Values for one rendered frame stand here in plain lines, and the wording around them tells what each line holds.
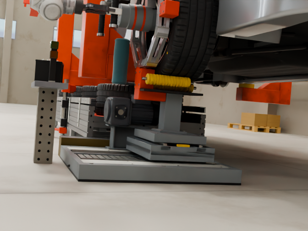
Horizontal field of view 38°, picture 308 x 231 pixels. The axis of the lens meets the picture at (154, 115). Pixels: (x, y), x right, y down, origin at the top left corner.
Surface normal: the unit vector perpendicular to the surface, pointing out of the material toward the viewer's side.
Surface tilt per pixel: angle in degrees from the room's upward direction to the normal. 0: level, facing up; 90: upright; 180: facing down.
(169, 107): 90
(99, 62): 90
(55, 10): 117
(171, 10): 90
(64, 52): 90
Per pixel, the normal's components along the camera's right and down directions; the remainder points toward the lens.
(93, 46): 0.30, 0.04
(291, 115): -0.90, -0.07
